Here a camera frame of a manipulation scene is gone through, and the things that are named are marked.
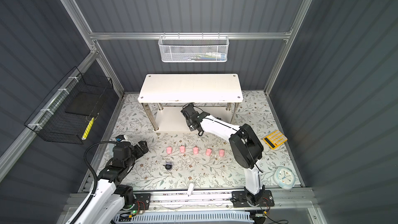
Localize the dark purple toy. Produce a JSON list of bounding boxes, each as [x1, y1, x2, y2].
[[164, 163, 173, 171]]

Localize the white ventilated cover strip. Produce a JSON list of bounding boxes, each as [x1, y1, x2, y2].
[[113, 211, 255, 224]]

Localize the yellow calculator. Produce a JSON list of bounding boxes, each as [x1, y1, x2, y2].
[[263, 130, 288, 150]]

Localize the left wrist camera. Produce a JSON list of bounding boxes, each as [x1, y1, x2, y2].
[[115, 134, 128, 143]]

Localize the white round clock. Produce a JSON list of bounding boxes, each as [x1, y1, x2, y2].
[[273, 167, 296, 190]]

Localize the markers in white basket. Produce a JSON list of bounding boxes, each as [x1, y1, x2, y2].
[[185, 52, 227, 62]]

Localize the white wire mesh basket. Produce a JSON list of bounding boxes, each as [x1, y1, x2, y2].
[[158, 36, 230, 63]]

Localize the black wire basket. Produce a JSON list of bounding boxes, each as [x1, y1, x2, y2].
[[24, 69, 114, 145]]

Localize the white cylinder on rail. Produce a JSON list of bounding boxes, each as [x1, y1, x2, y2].
[[187, 183, 195, 196]]

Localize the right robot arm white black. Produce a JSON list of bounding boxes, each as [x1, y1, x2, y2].
[[181, 103, 265, 206]]

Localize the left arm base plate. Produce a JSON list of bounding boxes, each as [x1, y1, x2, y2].
[[123, 194, 151, 211]]

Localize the yellow marker in basket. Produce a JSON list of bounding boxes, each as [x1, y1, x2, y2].
[[81, 117, 95, 141]]

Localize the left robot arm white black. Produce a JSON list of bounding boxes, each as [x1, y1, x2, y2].
[[66, 141, 151, 224]]

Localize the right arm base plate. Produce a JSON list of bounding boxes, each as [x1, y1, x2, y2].
[[230, 190, 275, 208]]

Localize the white two-tier shelf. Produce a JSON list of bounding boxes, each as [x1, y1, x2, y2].
[[138, 74, 244, 132]]

